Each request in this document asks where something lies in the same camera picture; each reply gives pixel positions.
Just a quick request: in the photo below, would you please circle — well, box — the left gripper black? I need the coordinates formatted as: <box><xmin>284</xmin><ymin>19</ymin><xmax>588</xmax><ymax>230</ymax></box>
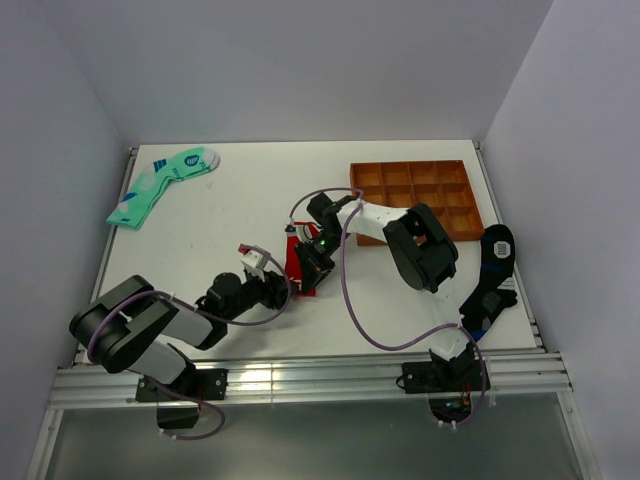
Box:
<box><xmin>223</xmin><ymin>267</ymin><xmax>299</xmax><ymax>323</ymax></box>

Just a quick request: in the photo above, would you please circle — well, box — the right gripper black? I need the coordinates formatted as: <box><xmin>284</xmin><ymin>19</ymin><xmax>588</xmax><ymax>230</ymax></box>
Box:
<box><xmin>294</xmin><ymin>230</ymin><xmax>351</xmax><ymax>295</ymax></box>

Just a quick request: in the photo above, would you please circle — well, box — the red santa sock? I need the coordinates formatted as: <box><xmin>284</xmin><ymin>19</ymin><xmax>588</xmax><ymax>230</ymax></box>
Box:
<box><xmin>284</xmin><ymin>237</ymin><xmax>316</xmax><ymax>297</ymax></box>

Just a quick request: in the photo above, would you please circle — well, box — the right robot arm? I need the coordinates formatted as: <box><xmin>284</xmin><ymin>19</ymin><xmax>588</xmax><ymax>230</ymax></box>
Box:
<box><xmin>294</xmin><ymin>188</ymin><xmax>478</xmax><ymax>390</ymax></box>

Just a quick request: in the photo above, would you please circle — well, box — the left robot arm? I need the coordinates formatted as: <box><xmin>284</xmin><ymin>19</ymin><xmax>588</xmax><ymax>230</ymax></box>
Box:
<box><xmin>69</xmin><ymin>271</ymin><xmax>297</xmax><ymax>399</ymax></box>

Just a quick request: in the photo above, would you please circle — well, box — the mint green patterned sock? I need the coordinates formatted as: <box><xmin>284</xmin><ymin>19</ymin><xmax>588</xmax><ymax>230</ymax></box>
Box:
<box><xmin>106</xmin><ymin>146</ymin><xmax>220</xmax><ymax>230</ymax></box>

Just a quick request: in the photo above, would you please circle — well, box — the orange compartment tray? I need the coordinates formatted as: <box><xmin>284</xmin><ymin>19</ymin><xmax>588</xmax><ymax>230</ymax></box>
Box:
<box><xmin>350</xmin><ymin>160</ymin><xmax>484</xmax><ymax>242</ymax></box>

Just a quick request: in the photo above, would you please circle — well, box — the black blue sock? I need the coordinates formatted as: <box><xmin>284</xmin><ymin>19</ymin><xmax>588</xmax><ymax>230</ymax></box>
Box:
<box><xmin>459</xmin><ymin>224</ymin><xmax>518</xmax><ymax>341</ymax></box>

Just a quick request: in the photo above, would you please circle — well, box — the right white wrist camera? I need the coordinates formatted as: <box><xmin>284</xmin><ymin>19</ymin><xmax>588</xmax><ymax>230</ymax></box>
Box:
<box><xmin>285</xmin><ymin>221</ymin><xmax>320</xmax><ymax>245</ymax></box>

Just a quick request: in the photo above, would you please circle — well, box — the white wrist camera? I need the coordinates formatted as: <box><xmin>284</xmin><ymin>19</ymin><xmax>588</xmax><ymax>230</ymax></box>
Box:
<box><xmin>285</xmin><ymin>221</ymin><xmax>320</xmax><ymax>245</ymax></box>
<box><xmin>238</xmin><ymin>244</ymin><xmax>271</xmax><ymax>281</ymax></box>

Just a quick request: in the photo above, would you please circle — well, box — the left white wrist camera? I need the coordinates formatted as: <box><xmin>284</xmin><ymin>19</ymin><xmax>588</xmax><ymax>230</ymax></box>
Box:
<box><xmin>238</xmin><ymin>244</ymin><xmax>271</xmax><ymax>281</ymax></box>

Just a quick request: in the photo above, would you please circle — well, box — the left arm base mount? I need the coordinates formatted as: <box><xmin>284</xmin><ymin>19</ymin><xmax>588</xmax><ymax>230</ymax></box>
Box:
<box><xmin>135</xmin><ymin>368</ymin><xmax>228</xmax><ymax>440</ymax></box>

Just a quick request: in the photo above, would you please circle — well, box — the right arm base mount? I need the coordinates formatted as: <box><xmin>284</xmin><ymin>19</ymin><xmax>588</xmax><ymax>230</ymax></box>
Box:
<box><xmin>396</xmin><ymin>360</ymin><xmax>491</xmax><ymax>423</ymax></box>

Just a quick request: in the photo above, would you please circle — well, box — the aluminium frame rail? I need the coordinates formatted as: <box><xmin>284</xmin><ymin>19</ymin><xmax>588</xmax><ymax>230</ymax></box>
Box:
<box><xmin>46</xmin><ymin>351</ymin><xmax>573</xmax><ymax>410</ymax></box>

